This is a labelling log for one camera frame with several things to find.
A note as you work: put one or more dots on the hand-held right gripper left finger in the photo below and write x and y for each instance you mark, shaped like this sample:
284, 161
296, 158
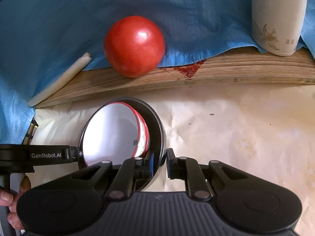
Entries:
152, 162

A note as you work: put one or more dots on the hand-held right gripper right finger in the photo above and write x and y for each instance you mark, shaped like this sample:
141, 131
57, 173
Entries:
169, 164

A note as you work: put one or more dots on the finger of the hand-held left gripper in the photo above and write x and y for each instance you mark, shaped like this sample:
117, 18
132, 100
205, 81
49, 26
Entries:
77, 154

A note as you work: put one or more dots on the steel bowl with sticker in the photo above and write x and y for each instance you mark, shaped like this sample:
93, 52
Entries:
157, 132

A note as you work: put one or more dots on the white bowl with red rim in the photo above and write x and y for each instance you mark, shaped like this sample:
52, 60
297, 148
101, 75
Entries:
110, 132

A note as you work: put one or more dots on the person's left hand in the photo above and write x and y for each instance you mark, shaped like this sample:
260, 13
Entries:
6, 198

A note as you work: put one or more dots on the black plastic crate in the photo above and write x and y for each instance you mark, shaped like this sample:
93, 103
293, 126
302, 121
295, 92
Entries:
30, 131

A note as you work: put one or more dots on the white table cover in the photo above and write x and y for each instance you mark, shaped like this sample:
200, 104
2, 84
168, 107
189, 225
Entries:
233, 127

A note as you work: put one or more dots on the white candle stick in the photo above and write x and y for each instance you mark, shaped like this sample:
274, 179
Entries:
61, 78

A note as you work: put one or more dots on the wooden cutting board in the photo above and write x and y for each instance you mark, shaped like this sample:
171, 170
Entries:
221, 71

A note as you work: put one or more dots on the red tomato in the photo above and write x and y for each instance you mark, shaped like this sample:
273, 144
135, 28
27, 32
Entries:
134, 46

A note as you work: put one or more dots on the blue cloth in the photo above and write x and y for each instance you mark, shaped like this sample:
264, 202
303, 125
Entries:
73, 17

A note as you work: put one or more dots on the cream ceramic cup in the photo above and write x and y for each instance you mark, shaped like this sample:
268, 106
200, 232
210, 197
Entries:
275, 17

